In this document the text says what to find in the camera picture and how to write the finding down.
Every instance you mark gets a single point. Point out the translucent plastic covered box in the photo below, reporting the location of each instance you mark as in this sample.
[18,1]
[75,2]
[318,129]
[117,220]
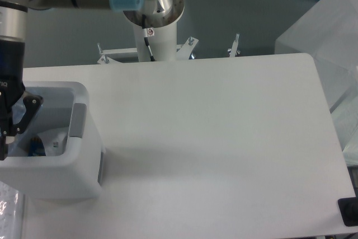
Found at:
[328,33]

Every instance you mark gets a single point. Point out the metal table clamp screw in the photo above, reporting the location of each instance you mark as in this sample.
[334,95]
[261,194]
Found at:
[234,51]

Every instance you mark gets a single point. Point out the black device at table edge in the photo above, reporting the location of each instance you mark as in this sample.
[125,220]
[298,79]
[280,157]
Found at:
[348,209]

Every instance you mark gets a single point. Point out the white pedestal foot frame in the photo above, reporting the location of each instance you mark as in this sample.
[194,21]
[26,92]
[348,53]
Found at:
[184,51]

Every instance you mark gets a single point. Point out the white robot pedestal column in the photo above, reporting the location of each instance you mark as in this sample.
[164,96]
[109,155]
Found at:
[163,43]

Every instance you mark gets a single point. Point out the white trash can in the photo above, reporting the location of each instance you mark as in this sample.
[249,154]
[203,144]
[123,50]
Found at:
[76,174]

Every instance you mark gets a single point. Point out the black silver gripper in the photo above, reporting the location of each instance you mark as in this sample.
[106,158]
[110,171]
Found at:
[13,35]

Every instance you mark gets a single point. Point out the clear plastic sheet bottom left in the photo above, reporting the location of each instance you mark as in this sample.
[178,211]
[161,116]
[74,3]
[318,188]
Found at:
[12,205]

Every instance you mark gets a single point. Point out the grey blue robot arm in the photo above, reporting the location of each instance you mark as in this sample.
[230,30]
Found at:
[144,13]

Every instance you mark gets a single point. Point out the blue snack wrapper in bin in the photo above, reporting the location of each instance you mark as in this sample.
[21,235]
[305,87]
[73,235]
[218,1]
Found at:
[36,148]

